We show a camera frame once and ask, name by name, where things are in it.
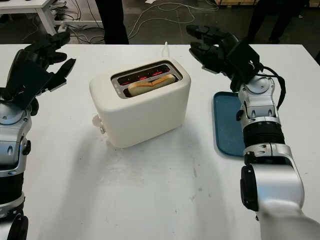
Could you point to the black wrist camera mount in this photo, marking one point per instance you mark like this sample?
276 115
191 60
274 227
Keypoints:
242 62
27 82

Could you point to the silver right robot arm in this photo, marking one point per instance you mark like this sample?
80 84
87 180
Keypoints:
275 180

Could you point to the blue plastic tray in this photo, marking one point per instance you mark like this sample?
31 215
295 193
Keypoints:
227 125

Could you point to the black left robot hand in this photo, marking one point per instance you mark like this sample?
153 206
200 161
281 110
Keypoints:
40 53

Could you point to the white desk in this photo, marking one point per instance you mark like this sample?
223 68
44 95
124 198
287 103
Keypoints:
25 6

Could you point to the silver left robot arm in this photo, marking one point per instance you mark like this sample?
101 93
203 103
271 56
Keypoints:
10 140

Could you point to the toast slice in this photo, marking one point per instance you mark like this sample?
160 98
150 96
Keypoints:
145 87

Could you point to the white paper sheet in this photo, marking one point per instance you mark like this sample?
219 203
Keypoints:
151 1

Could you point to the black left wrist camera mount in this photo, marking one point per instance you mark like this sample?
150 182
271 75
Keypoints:
27 82

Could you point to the cream two-slot toaster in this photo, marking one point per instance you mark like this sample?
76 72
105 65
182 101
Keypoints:
145 117

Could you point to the white power strip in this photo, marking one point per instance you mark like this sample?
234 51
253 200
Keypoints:
62 28

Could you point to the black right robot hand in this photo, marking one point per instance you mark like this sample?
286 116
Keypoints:
212 52

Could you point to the wooden crate stack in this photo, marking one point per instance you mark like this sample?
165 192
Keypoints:
250 2

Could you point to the person in dark trousers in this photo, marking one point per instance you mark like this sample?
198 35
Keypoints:
262 20

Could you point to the person in black trousers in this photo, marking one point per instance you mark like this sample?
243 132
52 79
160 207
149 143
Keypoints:
112 22

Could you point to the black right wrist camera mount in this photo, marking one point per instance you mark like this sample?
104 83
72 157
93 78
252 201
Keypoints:
242 62

